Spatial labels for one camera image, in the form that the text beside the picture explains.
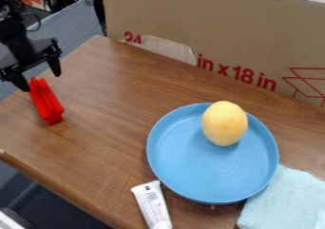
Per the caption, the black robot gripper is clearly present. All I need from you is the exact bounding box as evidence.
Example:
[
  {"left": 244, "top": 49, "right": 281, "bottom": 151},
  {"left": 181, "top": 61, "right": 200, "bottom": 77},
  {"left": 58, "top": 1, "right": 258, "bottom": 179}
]
[{"left": 0, "top": 20, "right": 63, "bottom": 92}]

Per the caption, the red plastic block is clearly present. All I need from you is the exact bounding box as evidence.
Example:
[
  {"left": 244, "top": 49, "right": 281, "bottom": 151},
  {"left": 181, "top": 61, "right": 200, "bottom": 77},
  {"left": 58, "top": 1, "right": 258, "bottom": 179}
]
[{"left": 30, "top": 77, "right": 65, "bottom": 125}]

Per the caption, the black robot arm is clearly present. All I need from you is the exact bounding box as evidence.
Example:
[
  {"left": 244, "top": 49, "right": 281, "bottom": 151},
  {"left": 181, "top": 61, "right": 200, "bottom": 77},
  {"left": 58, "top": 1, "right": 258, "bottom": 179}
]
[{"left": 0, "top": 0, "right": 63, "bottom": 92}]

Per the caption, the yellow lemon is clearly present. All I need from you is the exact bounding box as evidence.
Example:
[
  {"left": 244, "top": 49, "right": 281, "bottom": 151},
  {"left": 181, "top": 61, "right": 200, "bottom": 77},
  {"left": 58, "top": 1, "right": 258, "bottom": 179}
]
[{"left": 202, "top": 101, "right": 248, "bottom": 146}]

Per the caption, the white cream tube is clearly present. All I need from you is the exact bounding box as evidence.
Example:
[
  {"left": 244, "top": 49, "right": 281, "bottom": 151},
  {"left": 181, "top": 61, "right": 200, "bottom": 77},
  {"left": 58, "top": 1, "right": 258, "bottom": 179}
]
[{"left": 131, "top": 181, "right": 173, "bottom": 229}]

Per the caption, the blue round plate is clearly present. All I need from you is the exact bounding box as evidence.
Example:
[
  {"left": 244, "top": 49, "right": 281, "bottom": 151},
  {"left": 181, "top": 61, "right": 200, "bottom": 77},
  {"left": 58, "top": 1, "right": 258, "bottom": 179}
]
[{"left": 146, "top": 103, "right": 280, "bottom": 205}]

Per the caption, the brown cardboard box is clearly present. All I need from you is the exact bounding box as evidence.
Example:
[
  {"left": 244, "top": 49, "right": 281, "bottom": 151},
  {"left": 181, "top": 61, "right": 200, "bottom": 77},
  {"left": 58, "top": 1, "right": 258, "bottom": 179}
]
[{"left": 105, "top": 0, "right": 325, "bottom": 107}]

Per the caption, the light blue towel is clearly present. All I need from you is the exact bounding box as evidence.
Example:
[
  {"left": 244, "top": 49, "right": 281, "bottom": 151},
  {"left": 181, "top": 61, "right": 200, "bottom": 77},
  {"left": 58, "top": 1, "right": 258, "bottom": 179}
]
[{"left": 237, "top": 165, "right": 325, "bottom": 229}]

